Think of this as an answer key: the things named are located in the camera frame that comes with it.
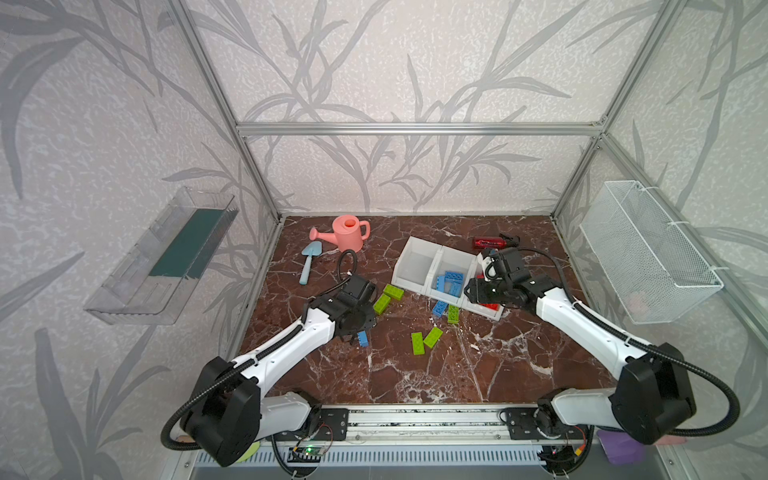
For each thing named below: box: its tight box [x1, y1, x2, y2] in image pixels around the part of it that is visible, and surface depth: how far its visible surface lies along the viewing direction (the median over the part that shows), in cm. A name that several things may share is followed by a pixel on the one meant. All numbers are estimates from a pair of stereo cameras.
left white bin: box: [391, 236, 443, 295], surface depth 102 cm
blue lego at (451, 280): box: [438, 271, 465, 289], surface depth 101 cm
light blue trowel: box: [299, 241, 323, 286], surface depth 110 cm
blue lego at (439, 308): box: [432, 300, 449, 317], surface depth 95 cm
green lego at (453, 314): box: [448, 304, 459, 324], surface depth 95 cm
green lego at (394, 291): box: [383, 284, 405, 301], surface depth 98 cm
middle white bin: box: [427, 246, 477, 307], surface depth 101 cm
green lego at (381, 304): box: [373, 294, 391, 315], surface depth 96 cm
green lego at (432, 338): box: [423, 326, 443, 349], surface depth 90 cm
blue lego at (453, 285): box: [444, 276, 465, 298], surface depth 101 cm
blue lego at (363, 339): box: [357, 330, 369, 348], surface depth 88 cm
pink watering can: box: [309, 214, 371, 252], surface depth 106 cm
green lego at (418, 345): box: [411, 332, 425, 356], surface depth 89 cm
